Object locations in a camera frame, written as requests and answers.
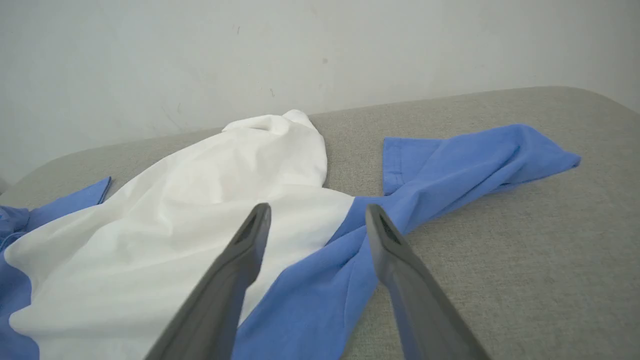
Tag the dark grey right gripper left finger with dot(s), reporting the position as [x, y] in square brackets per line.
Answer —
[215, 300]

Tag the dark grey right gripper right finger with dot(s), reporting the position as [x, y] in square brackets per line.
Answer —
[420, 300]

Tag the blue and white t-shirt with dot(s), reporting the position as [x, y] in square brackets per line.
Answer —
[175, 240]

